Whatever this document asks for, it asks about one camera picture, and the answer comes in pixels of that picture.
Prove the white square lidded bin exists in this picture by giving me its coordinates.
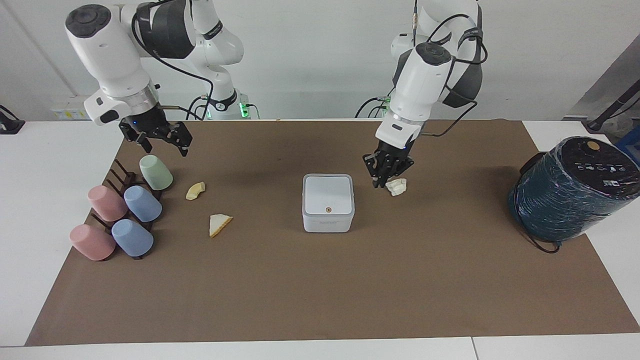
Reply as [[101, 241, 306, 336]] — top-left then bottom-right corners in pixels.
[[301, 173, 356, 234]]

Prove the white wall socket strip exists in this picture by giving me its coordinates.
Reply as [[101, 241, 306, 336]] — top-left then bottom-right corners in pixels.
[[49, 102, 93, 121]]

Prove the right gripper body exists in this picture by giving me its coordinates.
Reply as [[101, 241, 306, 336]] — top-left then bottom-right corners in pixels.
[[129, 107, 170, 135]]

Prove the pink cup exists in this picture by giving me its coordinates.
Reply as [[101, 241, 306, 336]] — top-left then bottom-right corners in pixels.
[[87, 185, 128, 223], [69, 224, 117, 262]]

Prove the blue cup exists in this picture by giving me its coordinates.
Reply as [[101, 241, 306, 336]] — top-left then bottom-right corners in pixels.
[[123, 185, 163, 223], [111, 219, 155, 258]]

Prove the blue box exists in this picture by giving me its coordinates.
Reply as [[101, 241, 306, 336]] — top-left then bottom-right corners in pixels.
[[616, 131, 640, 166]]

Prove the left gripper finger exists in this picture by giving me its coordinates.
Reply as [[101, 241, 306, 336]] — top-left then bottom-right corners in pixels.
[[386, 158, 415, 190], [363, 153, 392, 189]]

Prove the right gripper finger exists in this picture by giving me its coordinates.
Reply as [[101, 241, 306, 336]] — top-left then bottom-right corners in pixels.
[[118, 123, 154, 154], [153, 121, 194, 158]]

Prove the black stand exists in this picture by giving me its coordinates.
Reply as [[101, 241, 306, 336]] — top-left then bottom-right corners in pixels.
[[586, 75, 640, 133], [0, 104, 26, 135]]

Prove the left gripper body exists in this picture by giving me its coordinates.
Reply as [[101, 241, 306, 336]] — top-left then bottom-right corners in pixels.
[[378, 139, 415, 162]]

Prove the dark teal wrapped cylinder appliance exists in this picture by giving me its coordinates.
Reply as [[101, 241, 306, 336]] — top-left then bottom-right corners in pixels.
[[508, 136, 640, 244]]

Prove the dark brown cup rack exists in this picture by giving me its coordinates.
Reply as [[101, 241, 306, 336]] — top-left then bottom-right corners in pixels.
[[90, 158, 164, 261]]

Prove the green cup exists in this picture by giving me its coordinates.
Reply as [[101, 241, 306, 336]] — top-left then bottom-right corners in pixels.
[[139, 154, 174, 191]]

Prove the sandwich triangle piece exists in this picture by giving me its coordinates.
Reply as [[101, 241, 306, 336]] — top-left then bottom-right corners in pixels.
[[208, 213, 234, 239]]

